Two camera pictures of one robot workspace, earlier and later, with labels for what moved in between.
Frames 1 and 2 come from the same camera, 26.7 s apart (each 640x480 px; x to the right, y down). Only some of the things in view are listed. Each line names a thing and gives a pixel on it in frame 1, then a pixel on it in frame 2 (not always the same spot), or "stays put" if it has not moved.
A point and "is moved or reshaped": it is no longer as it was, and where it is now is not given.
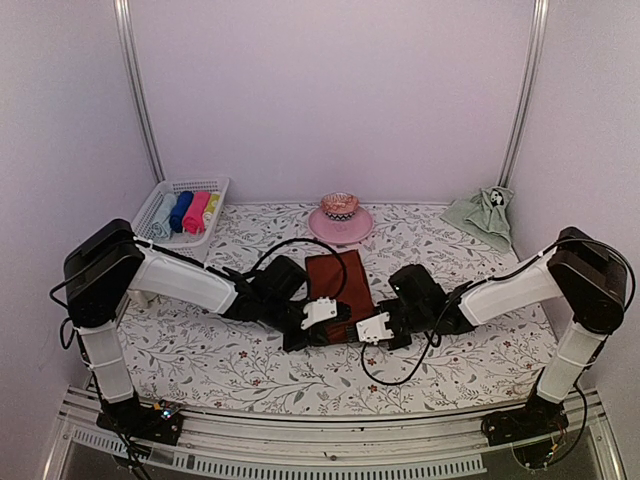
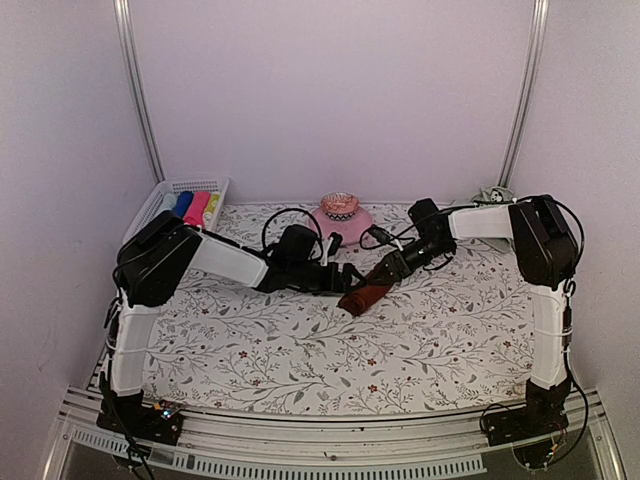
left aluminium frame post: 122,17 stays put
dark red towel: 323,280 is moved or reshaped
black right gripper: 400,343 → 398,266
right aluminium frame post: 539,18 stays put
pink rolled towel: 193,220 stays put
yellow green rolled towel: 211,206 stays put
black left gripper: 316,335 → 334,285
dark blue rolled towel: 177,216 stays put
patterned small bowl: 340,206 stays put
